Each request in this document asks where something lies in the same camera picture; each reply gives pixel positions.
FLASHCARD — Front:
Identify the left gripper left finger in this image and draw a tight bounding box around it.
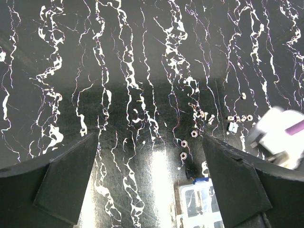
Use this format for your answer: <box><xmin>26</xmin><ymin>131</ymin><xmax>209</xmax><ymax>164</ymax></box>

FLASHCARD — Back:
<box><xmin>0</xmin><ymin>133</ymin><xmax>98</xmax><ymax>228</ymax></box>

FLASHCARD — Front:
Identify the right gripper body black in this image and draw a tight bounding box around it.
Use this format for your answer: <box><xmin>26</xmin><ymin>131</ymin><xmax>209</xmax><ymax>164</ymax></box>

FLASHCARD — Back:
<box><xmin>248</xmin><ymin>106</ymin><xmax>304</xmax><ymax>170</ymax></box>

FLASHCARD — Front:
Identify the black marbled table mat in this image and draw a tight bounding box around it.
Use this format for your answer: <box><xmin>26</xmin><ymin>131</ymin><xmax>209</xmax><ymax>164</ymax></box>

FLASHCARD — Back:
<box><xmin>0</xmin><ymin>0</ymin><xmax>304</xmax><ymax>228</ymax></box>

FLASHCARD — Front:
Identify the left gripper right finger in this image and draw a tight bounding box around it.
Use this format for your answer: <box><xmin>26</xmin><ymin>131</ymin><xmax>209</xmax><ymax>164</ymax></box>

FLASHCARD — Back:
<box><xmin>202</xmin><ymin>134</ymin><xmax>304</xmax><ymax>228</ymax></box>

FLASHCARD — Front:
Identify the light blue square nut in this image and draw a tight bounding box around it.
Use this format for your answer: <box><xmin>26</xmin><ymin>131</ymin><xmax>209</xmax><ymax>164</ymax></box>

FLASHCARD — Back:
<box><xmin>228</xmin><ymin>122</ymin><xmax>238</xmax><ymax>133</ymax></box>

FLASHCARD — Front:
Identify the clear plastic organizer box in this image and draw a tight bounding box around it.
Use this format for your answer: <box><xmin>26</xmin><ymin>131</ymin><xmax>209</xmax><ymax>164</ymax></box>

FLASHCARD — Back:
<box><xmin>176</xmin><ymin>179</ymin><xmax>224</xmax><ymax>228</ymax></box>

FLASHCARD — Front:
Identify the silver hex nut far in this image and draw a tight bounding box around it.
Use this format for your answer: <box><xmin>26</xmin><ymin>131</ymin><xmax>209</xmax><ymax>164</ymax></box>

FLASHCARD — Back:
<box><xmin>241</xmin><ymin>93</ymin><xmax>247</xmax><ymax>100</ymax></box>

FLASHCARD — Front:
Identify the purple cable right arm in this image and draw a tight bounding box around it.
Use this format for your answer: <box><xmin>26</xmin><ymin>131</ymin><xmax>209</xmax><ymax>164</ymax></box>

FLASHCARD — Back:
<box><xmin>285</xmin><ymin>120</ymin><xmax>304</xmax><ymax>136</ymax></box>

